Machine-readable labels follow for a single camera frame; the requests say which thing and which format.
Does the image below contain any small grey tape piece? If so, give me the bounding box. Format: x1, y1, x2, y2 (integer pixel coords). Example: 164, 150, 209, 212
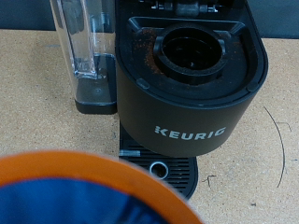
119, 149, 142, 158

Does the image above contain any black slotted drip tray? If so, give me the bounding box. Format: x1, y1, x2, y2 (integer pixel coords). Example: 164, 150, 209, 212
119, 120, 199, 200

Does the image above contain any white coffee pod orange lid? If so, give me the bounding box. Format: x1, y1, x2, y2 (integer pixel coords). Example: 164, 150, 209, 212
0, 150, 204, 224

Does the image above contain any black Keurig coffee machine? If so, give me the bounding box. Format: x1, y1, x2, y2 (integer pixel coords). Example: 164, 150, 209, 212
74, 0, 269, 200

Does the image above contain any clear water reservoir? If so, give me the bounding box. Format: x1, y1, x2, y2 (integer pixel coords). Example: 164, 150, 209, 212
50, 0, 118, 104

